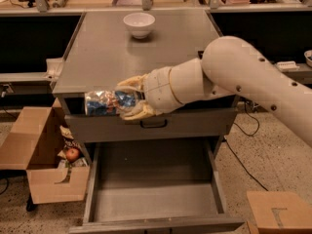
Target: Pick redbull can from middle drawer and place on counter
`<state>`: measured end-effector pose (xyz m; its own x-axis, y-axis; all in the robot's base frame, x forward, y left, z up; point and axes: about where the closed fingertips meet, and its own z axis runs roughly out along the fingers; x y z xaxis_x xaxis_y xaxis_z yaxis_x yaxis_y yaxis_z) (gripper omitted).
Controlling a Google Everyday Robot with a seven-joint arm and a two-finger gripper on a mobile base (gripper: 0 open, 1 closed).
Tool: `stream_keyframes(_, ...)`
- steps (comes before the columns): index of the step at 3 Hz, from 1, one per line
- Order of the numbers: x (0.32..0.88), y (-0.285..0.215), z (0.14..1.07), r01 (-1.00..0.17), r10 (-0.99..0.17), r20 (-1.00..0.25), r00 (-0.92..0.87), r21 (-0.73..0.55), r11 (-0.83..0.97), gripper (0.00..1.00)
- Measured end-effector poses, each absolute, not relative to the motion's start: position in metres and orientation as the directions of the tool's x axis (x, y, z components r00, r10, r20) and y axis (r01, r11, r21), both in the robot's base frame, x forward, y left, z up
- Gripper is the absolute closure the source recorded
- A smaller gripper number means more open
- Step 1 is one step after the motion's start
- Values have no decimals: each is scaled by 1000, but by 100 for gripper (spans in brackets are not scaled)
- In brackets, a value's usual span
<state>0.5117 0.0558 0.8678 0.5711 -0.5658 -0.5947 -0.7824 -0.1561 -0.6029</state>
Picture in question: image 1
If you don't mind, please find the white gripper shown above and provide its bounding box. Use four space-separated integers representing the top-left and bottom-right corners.
115 66 182 121

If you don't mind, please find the crushed redbull can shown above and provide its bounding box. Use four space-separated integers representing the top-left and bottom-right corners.
85 91 142 116

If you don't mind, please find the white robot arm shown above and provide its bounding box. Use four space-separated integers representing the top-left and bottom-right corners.
117 36 312 145

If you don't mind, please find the grey drawer cabinet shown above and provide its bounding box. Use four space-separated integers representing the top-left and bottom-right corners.
54 9 238 148

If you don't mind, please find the closed grey upper drawer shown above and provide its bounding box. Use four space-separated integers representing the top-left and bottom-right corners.
65 108 237 143

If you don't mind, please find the open grey bottom drawer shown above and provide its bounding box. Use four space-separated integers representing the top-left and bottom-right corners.
69 137 244 234

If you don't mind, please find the white ceramic bowl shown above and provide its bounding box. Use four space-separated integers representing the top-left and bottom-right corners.
123 13 156 39

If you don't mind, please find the red apple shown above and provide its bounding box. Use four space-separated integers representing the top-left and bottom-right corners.
65 148 80 163

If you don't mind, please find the open cardboard box left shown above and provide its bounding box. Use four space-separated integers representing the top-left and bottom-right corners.
0 101 90 204

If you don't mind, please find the white power strip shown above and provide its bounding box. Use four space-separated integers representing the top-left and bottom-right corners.
276 60 299 71

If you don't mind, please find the cardboard box bottom right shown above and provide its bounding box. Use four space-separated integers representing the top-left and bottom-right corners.
247 191 312 234

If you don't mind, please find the black drawer handle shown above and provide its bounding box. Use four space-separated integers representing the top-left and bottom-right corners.
139 119 168 129

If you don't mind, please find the black floor cable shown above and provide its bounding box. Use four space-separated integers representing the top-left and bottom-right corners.
223 100 269 192

